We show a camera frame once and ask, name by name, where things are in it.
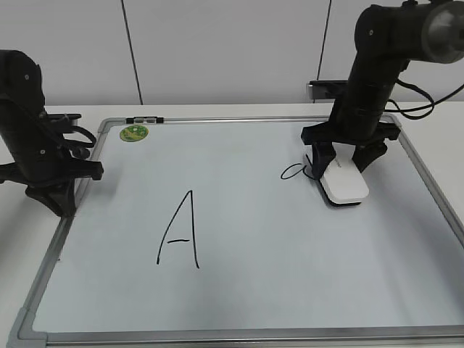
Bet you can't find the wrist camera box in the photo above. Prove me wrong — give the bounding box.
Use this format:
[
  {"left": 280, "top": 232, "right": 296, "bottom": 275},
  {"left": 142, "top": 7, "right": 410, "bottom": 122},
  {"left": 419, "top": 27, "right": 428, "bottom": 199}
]
[
  {"left": 307, "top": 80, "right": 347, "bottom": 100},
  {"left": 47, "top": 113, "right": 82, "bottom": 129}
]

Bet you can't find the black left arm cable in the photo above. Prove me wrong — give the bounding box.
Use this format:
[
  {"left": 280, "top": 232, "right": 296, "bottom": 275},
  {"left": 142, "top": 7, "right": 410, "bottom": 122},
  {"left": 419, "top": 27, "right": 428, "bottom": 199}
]
[{"left": 57, "top": 126, "right": 98, "bottom": 160}]

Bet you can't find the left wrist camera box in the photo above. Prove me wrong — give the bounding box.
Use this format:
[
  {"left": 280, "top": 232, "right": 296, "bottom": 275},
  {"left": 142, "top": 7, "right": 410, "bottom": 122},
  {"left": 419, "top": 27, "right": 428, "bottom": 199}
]
[{"left": 47, "top": 113, "right": 82, "bottom": 129}]

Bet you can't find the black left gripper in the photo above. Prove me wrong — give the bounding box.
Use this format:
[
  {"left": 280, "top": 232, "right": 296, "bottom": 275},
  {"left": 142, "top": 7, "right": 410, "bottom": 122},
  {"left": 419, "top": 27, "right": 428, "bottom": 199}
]
[{"left": 1, "top": 108, "right": 104, "bottom": 217}]

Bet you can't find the white whiteboard eraser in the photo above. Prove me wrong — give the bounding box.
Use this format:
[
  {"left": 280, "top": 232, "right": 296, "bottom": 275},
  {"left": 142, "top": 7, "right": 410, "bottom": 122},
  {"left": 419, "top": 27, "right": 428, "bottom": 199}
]
[{"left": 319, "top": 155, "right": 369, "bottom": 207}]

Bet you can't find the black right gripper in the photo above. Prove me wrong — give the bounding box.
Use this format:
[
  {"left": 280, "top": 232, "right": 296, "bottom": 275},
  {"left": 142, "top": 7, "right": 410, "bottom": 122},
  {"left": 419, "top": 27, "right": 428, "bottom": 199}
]
[{"left": 301, "top": 97, "right": 400, "bottom": 180}]

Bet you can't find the black silver marker clip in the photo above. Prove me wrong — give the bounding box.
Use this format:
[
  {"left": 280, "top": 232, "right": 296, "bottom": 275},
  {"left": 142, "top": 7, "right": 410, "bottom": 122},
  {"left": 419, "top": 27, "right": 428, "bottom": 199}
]
[{"left": 125, "top": 116, "right": 165, "bottom": 125}]

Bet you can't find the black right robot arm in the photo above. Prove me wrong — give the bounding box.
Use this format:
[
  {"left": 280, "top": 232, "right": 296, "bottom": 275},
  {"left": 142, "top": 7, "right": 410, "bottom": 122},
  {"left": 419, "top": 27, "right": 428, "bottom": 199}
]
[{"left": 301, "top": 1, "right": 463, "bottom": 180}]

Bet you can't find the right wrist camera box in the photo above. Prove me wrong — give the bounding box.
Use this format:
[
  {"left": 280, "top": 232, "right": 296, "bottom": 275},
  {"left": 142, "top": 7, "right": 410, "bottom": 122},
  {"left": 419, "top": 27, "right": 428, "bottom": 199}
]
[{"left": 307, "top": 80, "right": 347, "bottom": 100}]

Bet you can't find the white whiteboard with grey frame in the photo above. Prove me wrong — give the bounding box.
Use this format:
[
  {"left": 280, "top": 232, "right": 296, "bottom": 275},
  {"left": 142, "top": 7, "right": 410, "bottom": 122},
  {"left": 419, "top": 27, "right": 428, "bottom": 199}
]
[{"left": 8, "top": 116, "right": 463, "bottom": 347}]

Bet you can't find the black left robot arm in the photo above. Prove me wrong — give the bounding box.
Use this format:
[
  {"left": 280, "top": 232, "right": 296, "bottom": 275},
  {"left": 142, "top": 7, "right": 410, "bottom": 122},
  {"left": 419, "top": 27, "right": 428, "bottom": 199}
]
[{"left": 1, "top": 50, "right": 104, "bottom": 217}]

